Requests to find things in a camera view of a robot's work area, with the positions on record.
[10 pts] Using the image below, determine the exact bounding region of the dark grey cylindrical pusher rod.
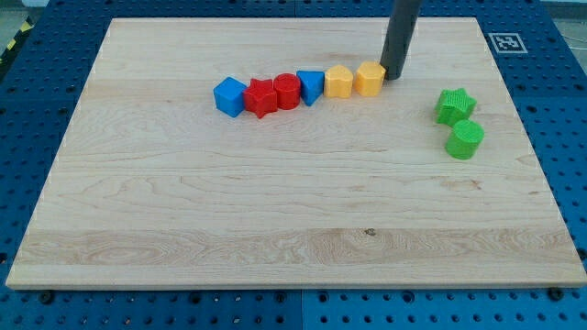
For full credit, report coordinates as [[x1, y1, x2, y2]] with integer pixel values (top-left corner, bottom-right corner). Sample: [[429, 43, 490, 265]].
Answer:
[[380, 0, 422, 81]]

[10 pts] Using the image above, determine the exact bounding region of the yellow hexagon block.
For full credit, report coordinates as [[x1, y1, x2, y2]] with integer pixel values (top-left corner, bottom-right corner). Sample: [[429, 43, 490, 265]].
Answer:
[[354, 61, 386, 96]]

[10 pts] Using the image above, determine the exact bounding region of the yellow heart block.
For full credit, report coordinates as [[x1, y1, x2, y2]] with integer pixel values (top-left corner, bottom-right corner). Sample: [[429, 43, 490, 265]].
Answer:
[[324, 64, 354, 98]]

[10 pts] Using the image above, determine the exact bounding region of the green star block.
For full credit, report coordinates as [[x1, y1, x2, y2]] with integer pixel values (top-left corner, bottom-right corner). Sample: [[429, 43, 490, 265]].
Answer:
[[435, 88, 477, 127]]

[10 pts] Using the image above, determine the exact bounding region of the white fiducial marker tag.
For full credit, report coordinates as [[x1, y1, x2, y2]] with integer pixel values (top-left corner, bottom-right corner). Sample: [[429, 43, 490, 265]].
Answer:
[[488, 32, 527, 54]]

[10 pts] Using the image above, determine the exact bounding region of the blue triangle block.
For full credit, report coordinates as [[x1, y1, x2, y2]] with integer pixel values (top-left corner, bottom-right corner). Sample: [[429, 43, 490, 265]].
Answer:
[[296, 71, 325, 106]]

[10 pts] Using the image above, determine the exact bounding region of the green cylinder block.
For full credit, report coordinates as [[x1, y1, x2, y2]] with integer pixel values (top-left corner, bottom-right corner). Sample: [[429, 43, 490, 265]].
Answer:
[[445, 119, 484, 160]]

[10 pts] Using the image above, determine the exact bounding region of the red cylinder block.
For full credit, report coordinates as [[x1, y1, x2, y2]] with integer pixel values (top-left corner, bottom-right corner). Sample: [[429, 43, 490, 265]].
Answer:
[[273, 73, 301, 110]]

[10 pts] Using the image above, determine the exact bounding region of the red star block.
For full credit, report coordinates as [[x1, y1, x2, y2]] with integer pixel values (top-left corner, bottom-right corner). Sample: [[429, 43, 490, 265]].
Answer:
[[243, 78, 278, 119]]

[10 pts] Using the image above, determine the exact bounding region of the blue cube block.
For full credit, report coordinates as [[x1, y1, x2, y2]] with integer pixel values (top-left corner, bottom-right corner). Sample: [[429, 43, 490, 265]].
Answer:
[[213, 77, 247, 117]]

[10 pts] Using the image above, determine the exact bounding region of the light wooden board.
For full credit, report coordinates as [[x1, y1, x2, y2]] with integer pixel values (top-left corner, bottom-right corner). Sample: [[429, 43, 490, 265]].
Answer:
[[6, 17, 586, 291]]

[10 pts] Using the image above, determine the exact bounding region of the yellow black hazard tape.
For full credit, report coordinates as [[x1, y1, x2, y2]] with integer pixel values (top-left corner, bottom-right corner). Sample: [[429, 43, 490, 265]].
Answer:
[[1, 16, 34, 65]]

